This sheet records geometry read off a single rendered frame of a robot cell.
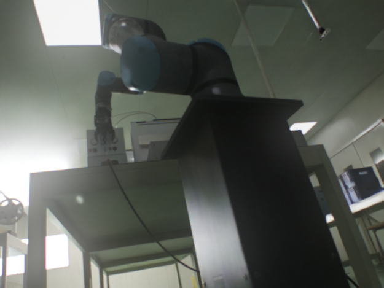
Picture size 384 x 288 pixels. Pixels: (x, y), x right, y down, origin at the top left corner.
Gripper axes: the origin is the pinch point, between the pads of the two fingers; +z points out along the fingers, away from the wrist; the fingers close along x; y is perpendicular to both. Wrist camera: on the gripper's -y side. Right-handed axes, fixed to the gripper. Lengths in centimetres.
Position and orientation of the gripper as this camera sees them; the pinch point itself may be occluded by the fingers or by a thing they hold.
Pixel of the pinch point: (105, 148)
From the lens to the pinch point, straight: 125.7
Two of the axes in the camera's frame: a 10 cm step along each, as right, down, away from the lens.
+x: 9.7, -1.2, 1.9
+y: 0.7, -6.6, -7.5
